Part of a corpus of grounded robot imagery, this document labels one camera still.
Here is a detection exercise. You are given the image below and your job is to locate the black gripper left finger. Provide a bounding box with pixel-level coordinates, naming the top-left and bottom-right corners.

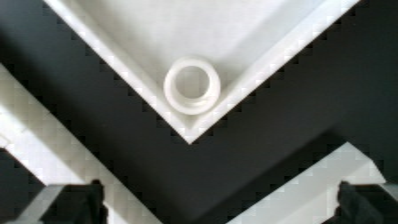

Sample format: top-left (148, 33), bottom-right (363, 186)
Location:
top-left (13, 179), bottom-right (110, 224)

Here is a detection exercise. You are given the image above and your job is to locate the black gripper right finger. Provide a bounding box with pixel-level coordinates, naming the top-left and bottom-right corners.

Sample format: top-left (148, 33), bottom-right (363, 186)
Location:
top-left (333, 182), bottom-right (398, 224)

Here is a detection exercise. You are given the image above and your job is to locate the white square tabletop part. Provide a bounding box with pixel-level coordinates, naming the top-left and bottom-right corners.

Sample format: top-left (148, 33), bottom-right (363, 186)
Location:
top-left (43, 0), bottom-right (361, 142)

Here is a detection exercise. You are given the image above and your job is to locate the white right fence piece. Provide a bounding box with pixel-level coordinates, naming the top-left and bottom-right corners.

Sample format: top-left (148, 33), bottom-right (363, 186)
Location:
top-left (226, 143), bottom-right (386, 224)

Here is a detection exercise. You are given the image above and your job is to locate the white front fence rail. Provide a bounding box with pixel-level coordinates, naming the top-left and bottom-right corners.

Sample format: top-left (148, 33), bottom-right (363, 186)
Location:
top-left (0, 64), bottom-right (162, 224)

